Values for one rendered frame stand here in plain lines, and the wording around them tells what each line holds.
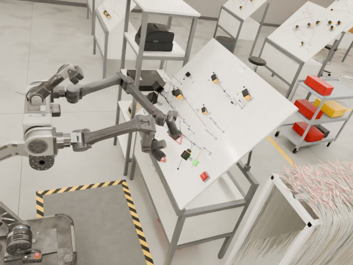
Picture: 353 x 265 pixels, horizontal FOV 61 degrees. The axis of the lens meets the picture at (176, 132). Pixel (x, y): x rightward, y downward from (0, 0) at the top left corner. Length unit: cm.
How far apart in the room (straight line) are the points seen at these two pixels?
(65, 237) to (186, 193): 110
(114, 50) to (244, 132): 349
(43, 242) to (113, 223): 71
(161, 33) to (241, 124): 115
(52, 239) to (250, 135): 172
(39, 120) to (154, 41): 146
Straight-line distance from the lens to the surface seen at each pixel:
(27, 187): 344
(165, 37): 281
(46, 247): 266
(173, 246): 250
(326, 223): 164
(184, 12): 271
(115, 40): 512
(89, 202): 324
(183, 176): 221
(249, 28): 785
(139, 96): 206
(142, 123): 148
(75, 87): 202
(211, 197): 238
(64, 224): 279
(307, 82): 460
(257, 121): 207
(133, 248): 294
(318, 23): 633
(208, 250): 308
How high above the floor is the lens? 247
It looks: 35 degrees down
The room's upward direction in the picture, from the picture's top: 13 degrees clockwise
